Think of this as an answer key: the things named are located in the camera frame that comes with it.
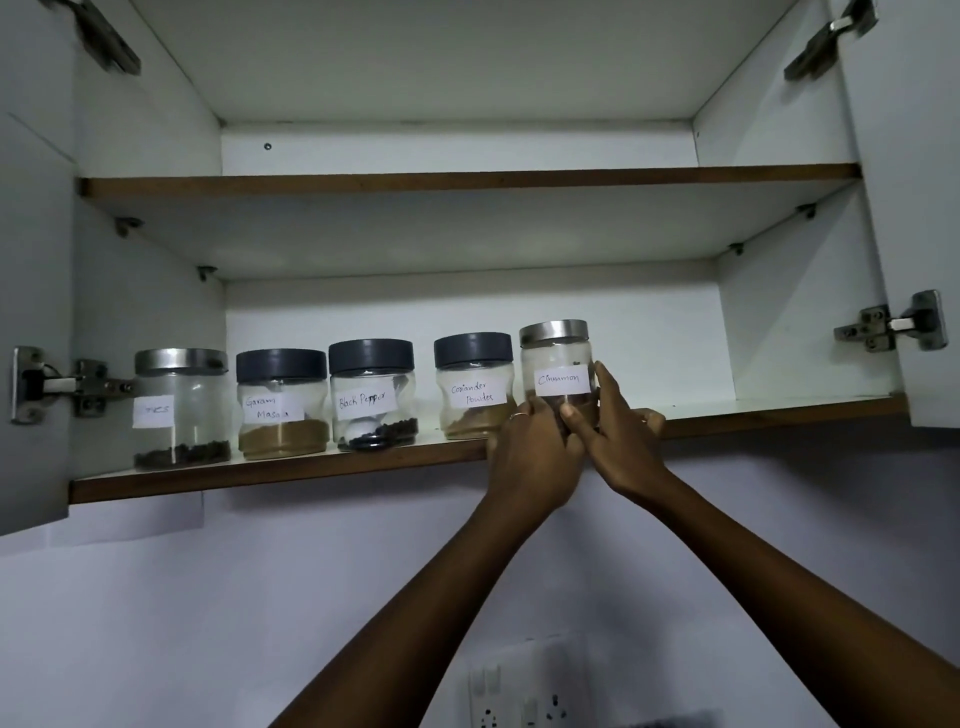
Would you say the person's left hand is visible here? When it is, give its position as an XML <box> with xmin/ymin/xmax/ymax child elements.
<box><xmin>486</xmin><ymin>396</ymin><xmax>587</xmax><ymax>520</ymax></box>

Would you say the person's right hand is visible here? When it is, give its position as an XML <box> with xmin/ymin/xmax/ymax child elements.
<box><xmin>580</xmin><ymin>360</ymin><xmax>668</xmax><ymax>509</ymax></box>

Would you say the steel-lid jar with brown spice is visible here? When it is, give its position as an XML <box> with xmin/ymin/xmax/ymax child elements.
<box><xmin>518</xmin><ymin>319</ymin><xmax>602</xmax><ymax>438</ymax></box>

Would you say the person's left forearm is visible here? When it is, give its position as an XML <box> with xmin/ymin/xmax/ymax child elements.
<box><xmin>273</xmin><ymin>491</ymin><xmax>565</xmax><ymax>728</ymax></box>

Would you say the person's right forearm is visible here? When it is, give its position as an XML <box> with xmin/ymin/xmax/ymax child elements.
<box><xmin>628</xmin><ymin>463</ymin><xmax>960</xmax><ymax>728</ymax></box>

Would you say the grey-lid jar with tan powder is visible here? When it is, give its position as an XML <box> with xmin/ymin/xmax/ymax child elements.
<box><xmin>432</xmin><ymin>331</ymin><xmax>516</xmax><ymax>442</ymax></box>

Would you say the grey-lid jar with black peppercorns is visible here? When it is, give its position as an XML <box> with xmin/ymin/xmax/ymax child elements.
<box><xmin>327</xmin><ymin>338</ymin><xmax>420</xmax><ymax>454</ymax></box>

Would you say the white wood-edged shelf board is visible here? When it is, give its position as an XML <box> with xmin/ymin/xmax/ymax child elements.
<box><xmin>78</xmin><ymin>163</ymin><xmax>864</xmax><ymax>283</ymax></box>

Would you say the grey-lid jar with brown powder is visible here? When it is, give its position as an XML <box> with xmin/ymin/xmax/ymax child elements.
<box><xmin>235</xmin><ymin>348</ymin><xmax>330</xmax><ymax>462</ymax></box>

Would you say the steel cabinet hinge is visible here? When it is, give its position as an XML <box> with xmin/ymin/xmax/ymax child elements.
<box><xmin>833</xmin><ymin>289</ymin><xmax>949</xmax><ymax>354</ymax></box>
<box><xmin>41</xmin><ymin>0</ymin><xmax>143</xmax><ymax>77</ymax></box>
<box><xmin>783</xmin><ymin>0</ymin><xmax>879</xmax><ymax>83</ymax></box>
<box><xmin>10</xmin><ymin>345</ymin><xmax>137</xmax><ymax>426</ymax></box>

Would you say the steel-lid jar with dark cloves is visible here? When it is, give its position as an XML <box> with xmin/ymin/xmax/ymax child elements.
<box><xmin>132</xmin><ymin>347</ymin><xmax>233</xmax><ymax>473</ymax></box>

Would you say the white right cabinet door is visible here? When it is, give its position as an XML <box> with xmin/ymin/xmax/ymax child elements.
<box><xmin>828</xmin><ymin>0</ymin><xmax>960</xmax><ymax>431</ymax></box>

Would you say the white cabinet door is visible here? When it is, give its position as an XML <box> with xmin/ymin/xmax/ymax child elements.
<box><xmin>828</xmin><ymin>0</ymin><xmax>960</xmax><ymax>431</ymax></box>
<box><xmin>0</xmin><ymin>0</ymin><xmax>78</xmax><ymax>538</ymax></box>

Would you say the white left cabinet door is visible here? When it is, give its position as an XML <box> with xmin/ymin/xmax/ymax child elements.
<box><xmin>0</xmin><ymin>0</ymin><xmax>78</xmax><ymax>538</ymax></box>

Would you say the white wall socket panel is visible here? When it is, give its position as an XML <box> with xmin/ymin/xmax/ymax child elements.
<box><xmin>468</xmin><ymin>636</ymin><xmax>595</xmax><ymax>728</ymax></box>

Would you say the white wall cabinet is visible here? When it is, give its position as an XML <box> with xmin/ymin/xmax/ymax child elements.
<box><xmin>0</xmin><ymin>0</ymin><xmax>960</xmax><ymax>538</ymax></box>

